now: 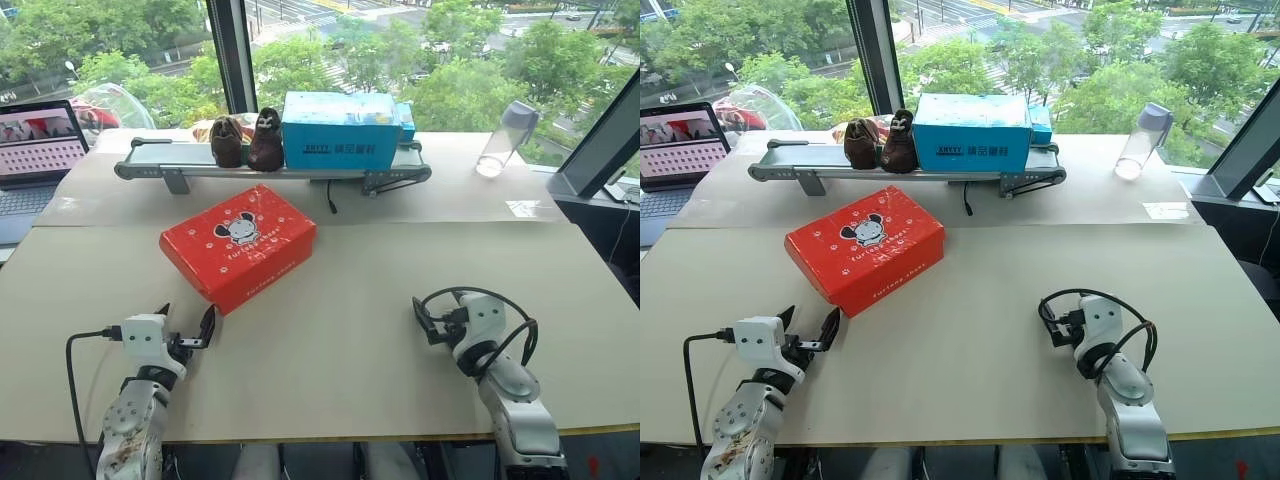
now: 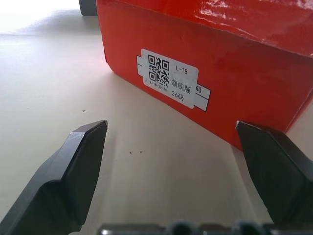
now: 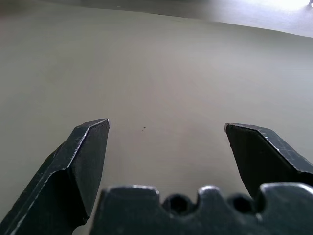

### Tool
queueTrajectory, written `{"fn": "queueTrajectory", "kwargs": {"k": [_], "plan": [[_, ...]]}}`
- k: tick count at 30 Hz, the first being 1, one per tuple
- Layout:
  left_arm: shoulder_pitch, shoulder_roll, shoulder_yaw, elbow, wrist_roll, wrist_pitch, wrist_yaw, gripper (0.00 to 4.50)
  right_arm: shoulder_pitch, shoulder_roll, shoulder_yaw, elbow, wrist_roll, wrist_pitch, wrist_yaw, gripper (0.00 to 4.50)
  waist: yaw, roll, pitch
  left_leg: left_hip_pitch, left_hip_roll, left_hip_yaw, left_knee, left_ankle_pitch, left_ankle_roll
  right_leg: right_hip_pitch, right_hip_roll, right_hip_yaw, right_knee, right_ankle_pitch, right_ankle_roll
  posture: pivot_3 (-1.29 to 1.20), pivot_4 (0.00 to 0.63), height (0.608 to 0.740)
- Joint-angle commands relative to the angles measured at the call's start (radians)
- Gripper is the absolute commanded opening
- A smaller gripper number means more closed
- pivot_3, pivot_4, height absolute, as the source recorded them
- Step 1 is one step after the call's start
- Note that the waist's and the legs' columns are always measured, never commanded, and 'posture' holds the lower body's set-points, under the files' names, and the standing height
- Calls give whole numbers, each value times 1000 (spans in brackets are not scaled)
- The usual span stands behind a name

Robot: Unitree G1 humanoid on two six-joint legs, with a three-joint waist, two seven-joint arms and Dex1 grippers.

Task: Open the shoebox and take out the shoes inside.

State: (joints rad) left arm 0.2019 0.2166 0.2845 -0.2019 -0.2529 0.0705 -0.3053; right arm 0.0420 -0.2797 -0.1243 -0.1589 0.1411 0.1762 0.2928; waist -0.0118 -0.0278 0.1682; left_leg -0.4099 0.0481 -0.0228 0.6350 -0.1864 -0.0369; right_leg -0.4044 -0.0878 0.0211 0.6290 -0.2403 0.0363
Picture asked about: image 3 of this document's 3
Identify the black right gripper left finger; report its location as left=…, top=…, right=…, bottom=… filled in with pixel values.
left=0, top=118, right=110, bottom=235

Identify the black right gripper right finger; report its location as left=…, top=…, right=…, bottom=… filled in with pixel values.
left=224, top=122, right=313, bottom=199

